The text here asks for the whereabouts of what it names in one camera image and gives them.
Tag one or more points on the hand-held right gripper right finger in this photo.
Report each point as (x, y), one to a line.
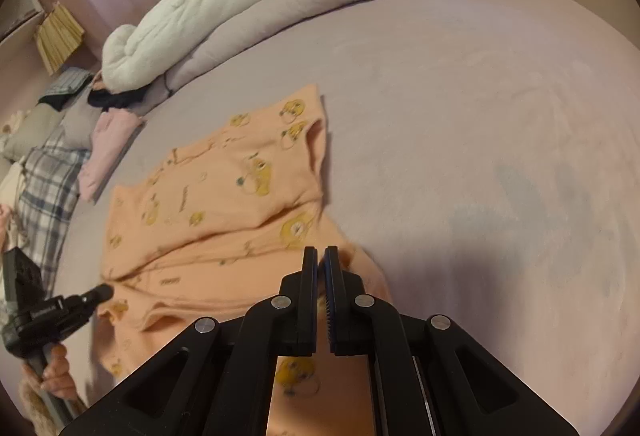
(331, 286)

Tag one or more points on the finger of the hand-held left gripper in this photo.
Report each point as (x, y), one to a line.
(97, 294)

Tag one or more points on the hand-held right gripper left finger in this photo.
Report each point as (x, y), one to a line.
(310, 286)

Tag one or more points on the peach cartoon print garment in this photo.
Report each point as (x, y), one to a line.
(215, 196)

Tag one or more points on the person's left hand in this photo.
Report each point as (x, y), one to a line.
(57, 373)

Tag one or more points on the plaid cloth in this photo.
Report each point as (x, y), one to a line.
(45, 196)

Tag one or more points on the cream cloth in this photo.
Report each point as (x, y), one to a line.
(10, 188)

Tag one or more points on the pink folded cloth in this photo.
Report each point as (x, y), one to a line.
(107, 146)

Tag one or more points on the grey pillow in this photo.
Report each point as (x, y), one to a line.
(80, 126)

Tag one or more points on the grey-green pillow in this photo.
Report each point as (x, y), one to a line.
(30, 131)

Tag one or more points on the dark cloth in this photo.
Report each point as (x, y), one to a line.
(115, 99)

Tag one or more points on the striped grey cloth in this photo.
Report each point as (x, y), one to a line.
(67, 81)

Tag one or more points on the bed with mauve sheet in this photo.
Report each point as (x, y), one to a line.
(500, 141)

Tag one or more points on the white cabinet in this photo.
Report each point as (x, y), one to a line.
(20, 11)

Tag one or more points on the white fluffy blanket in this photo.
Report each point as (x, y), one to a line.
(190, 11)

